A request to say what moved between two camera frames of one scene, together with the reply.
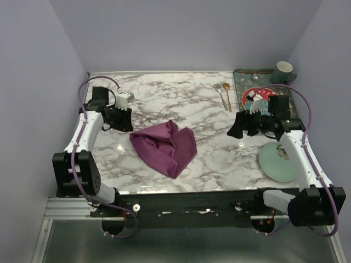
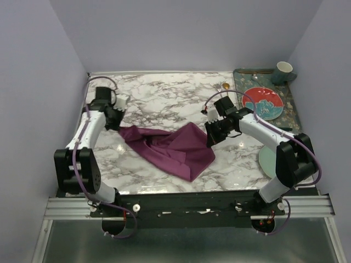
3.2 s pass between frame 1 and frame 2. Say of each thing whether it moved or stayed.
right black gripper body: moved
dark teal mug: stayed
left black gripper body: stayed
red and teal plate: stayed
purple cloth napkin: moved
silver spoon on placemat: stayed
